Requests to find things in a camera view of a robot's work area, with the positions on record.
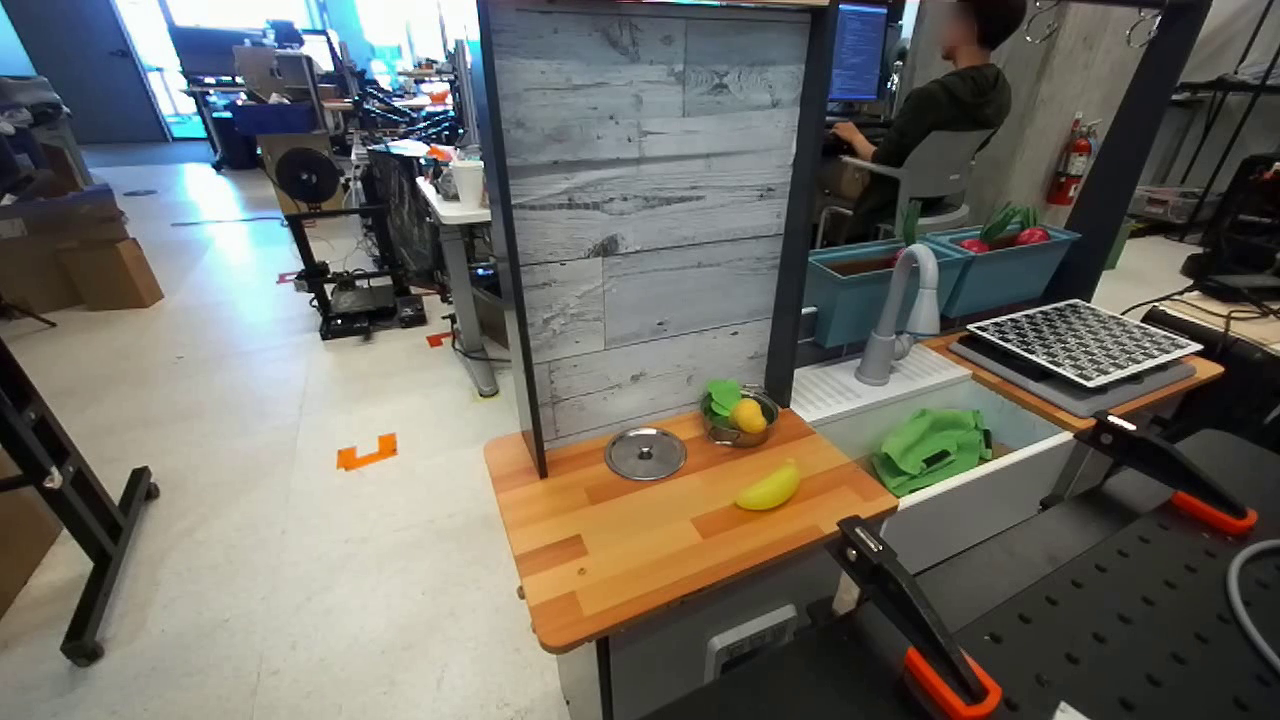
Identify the grey faucet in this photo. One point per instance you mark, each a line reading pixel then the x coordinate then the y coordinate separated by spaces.
pixel 910 314

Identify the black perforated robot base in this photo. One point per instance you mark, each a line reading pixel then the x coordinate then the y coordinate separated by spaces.
pixel 1097 610

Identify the round metal lid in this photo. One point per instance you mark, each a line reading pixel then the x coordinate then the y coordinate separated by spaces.
pixel 646 452

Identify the metal bowl with fruit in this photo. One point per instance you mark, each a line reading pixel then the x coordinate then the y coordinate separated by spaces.
pixel 718 415

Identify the yellow lemon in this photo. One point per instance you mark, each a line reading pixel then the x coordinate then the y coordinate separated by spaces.
pixel 751 419

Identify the yellow banana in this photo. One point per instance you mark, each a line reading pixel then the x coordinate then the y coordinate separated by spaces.
pixel 772 488

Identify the grey stone backsplash panel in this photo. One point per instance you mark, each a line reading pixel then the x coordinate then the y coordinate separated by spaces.
pixel 643 161

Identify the blue plastic bin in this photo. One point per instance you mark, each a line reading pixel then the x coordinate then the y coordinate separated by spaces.
pixel 850 283

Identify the white desk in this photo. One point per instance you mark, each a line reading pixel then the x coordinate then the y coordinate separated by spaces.
pixel 459 224

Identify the green cloth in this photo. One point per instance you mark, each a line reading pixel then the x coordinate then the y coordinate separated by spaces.
pixel 931 445

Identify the white sink basin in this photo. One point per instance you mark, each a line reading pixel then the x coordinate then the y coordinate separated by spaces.
pixel 954 514

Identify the black clamp orange tip left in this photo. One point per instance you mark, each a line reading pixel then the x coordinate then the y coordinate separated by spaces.
pixel 940 676

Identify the black clamp orange tip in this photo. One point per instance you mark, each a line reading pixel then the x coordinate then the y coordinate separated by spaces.
pixel 940 676
pixel 1189 488

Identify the grey tray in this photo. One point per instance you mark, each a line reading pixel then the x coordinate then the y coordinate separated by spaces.
pixel 1061 391

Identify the grey office chair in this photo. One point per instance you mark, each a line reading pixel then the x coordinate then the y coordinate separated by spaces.
pixel 926 181

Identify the black machine on stand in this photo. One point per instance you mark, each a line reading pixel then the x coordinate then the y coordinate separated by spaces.
pixel 315 188

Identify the computer monitor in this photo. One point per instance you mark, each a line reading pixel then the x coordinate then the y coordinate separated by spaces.
pixel 858 48

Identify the seated person dark hoodie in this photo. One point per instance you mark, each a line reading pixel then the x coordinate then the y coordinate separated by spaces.
pixel 974 94

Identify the checkered calibration board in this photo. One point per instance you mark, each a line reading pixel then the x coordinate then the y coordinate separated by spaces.
pixel 1081 344

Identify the black clamp orange tip right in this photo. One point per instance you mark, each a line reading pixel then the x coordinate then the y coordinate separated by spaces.
pixel 1189 488

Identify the red fire extinguisher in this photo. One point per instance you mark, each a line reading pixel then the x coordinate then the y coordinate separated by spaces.
pixel 1072 161

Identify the black stand leg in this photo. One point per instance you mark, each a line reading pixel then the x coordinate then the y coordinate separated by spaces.
pixel 62 477

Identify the cardboard box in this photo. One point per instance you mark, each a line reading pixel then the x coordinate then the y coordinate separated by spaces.
pixel 75 255

